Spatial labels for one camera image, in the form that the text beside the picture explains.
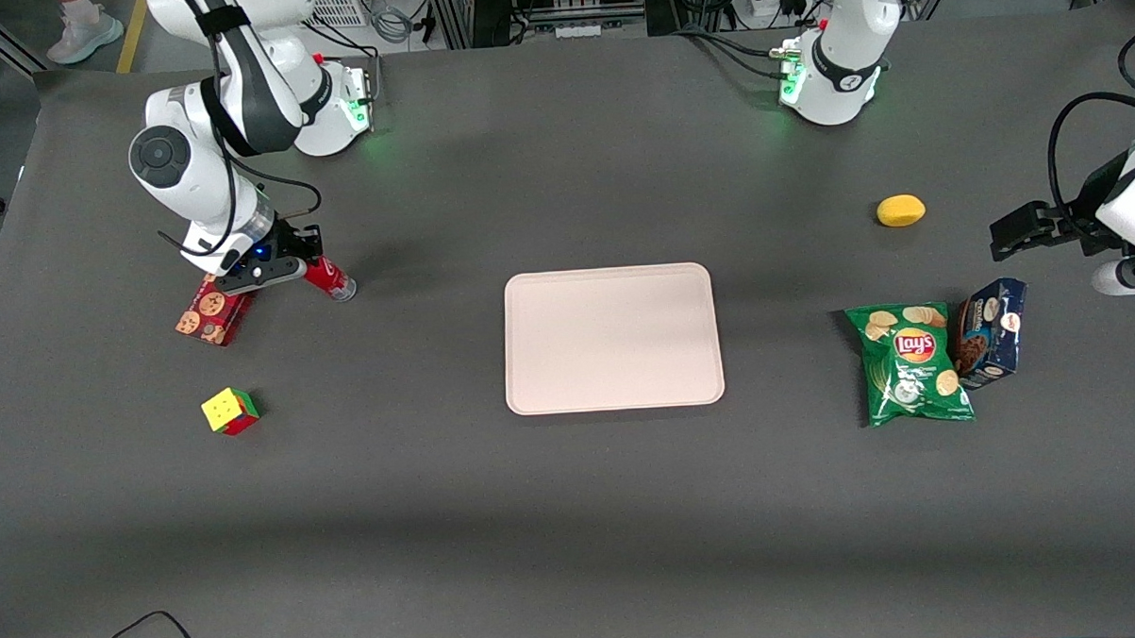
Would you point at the blue chocolate cookie box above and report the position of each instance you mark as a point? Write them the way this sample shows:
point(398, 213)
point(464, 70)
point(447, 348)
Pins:
point(993, 337)

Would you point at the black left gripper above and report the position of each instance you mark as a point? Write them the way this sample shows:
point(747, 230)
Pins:
point(1076, 213)

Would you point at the white power strip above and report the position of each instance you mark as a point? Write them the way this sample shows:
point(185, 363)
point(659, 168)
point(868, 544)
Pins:
point(578, 30)

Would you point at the red soda can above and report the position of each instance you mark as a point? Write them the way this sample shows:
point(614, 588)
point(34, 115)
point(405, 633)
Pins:
point(335, 282)

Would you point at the white plastic tray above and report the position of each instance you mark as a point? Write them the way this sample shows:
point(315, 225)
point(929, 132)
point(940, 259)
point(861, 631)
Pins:
point(613, 338)

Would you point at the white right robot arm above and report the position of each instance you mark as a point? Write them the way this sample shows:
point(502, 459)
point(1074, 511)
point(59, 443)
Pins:
point(185, 172)

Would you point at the white sneaker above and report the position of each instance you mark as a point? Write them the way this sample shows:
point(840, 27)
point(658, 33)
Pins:
point(86, 35)

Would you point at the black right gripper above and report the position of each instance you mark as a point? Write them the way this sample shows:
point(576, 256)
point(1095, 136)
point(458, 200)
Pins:
point(290, 242)

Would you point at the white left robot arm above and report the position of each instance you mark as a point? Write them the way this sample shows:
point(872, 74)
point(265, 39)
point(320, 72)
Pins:
point(833, 83)

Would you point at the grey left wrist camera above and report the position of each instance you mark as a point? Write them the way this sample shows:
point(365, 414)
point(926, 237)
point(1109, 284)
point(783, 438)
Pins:
point(1133, 278)

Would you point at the yellow-faced puzzle cube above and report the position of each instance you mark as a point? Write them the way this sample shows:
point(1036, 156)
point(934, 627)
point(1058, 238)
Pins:
point(223, 409)

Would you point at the red tartan cookie box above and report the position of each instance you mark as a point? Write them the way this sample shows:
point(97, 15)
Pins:
point(211, 322)

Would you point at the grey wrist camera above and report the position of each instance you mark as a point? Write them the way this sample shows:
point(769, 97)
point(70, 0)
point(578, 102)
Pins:
point(264, 273)
point(1133, 278)

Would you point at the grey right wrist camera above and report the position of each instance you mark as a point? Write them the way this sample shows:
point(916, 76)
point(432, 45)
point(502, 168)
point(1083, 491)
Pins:
point(264, 273)

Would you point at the green chips bag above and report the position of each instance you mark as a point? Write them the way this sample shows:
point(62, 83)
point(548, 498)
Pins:
point(914, 373)

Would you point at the yellow lemon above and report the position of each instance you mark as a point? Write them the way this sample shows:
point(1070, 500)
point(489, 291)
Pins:
point(901, 211)

